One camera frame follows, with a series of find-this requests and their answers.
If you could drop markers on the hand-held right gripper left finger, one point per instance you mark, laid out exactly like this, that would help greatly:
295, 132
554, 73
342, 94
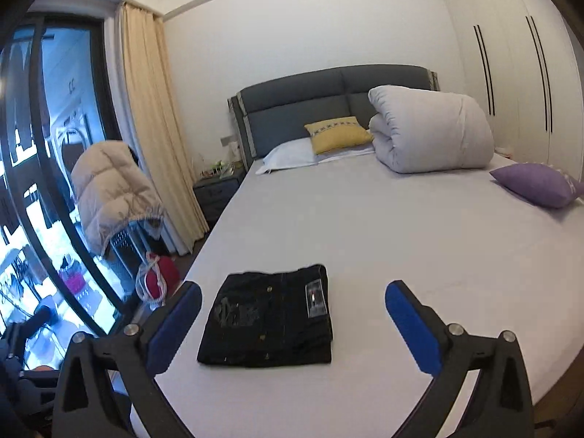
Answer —
173, 324

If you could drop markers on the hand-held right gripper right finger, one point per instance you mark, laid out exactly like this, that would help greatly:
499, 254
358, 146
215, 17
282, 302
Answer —
410, 324

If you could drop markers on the black denim pants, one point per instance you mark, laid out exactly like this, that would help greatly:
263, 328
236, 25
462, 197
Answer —
269, 319

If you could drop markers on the red bag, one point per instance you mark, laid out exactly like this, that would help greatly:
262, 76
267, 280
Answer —
159, 278

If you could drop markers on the bed with white sheet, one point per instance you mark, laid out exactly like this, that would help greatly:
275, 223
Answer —
365, 228

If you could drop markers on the dark grey nightstand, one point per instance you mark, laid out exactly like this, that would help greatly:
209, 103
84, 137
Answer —
214, 196

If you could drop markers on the beige down jacket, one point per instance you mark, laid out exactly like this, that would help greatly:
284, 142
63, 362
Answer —
109, 187

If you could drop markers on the black-framed glass window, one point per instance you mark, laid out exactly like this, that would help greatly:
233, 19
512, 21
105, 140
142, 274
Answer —
41, 191

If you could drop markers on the small clutter on nightstand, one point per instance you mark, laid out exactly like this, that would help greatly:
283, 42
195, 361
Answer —
221, 169

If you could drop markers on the purple pillow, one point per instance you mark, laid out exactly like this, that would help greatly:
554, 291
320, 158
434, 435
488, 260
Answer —
538, 185

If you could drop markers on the folded white duvet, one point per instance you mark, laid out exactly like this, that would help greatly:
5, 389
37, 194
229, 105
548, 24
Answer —
433, 132

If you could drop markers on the yellow pillow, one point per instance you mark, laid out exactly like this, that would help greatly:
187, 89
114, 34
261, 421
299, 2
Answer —
337, 136

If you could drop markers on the beige curtain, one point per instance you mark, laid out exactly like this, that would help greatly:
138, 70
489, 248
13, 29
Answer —
150, 123

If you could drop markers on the white pillow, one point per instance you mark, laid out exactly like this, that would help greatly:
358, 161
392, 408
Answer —
287, 155

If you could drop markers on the grey padded headboard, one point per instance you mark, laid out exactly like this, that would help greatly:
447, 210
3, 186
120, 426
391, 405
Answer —
296, 96

